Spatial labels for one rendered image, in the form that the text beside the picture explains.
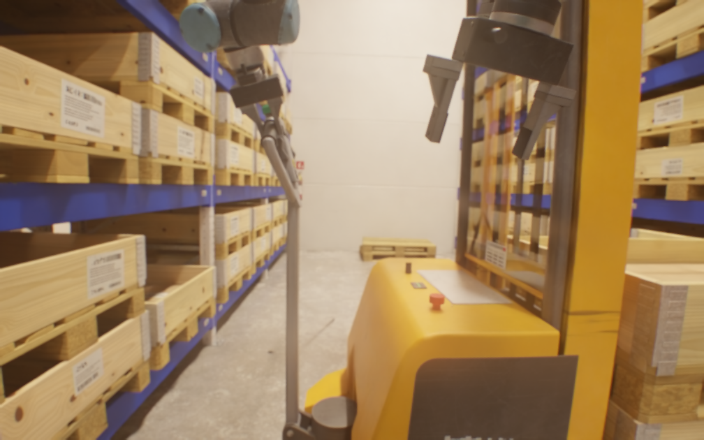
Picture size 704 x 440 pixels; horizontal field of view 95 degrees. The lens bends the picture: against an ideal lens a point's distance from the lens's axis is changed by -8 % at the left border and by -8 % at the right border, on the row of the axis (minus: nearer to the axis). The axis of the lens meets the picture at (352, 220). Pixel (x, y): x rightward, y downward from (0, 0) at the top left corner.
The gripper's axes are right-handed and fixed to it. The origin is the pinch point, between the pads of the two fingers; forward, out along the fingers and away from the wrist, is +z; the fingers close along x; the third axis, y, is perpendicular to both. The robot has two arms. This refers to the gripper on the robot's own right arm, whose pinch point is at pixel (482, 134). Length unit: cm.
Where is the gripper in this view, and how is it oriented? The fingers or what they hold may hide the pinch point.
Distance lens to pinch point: 51.4
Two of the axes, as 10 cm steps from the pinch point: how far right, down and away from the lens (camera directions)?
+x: 9.8, 1.3, 1.7
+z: -1.9, 8.7, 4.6
